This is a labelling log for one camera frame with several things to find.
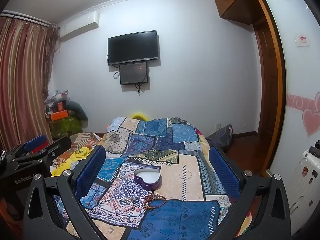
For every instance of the striped curtain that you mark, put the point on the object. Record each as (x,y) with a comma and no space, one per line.
(22,80)

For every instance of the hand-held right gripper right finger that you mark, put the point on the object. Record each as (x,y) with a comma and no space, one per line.
(223,172)

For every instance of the blue patchwork blanket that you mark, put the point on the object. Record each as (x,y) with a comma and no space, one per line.
(155,140)

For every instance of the curtain rod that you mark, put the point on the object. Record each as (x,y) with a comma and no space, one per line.
(25,17)

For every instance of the dark bag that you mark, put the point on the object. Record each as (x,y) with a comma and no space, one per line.
(220,138)

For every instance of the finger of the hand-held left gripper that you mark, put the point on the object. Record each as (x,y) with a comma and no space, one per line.
(58,145)
(36,140)

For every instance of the orange patterned bed sheet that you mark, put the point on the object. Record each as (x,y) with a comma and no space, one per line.
(77,140)

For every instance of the white wall socket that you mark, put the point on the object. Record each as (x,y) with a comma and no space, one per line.
(218,126)

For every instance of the orange box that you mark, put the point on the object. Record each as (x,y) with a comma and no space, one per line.
(58,115)

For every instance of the pink heart sticker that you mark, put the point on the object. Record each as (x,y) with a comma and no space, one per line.
(311,120)

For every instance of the white suitcase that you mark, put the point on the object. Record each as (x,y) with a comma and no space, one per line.
(306,177)

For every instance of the dark teal cushion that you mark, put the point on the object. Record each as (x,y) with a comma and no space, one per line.
(78,112)

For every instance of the white air conditioner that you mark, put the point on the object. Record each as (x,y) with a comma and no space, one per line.
(78,26)

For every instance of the black wall television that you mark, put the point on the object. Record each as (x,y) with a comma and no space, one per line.
(133,46)

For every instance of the yellow cloth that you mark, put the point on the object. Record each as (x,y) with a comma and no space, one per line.
(75,156)

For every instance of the white sliding wardrobe door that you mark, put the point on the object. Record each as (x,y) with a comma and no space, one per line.
(300,80)

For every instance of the small black monitor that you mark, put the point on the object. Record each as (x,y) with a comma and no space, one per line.
(133,73)

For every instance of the pile of clutter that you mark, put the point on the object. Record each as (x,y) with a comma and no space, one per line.
(56,97)

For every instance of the purple heart-shaped tin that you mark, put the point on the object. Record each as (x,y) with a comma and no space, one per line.
(147,177)

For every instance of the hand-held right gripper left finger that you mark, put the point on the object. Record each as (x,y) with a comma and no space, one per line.
(91,170)

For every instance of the brown wooden door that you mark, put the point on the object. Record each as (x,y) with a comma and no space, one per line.
(268,80)

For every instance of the wooden overhead cabinet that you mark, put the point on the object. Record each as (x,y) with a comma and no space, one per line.
(232,0)

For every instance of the white paper sticker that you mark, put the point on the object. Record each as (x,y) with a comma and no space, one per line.
(304,40)

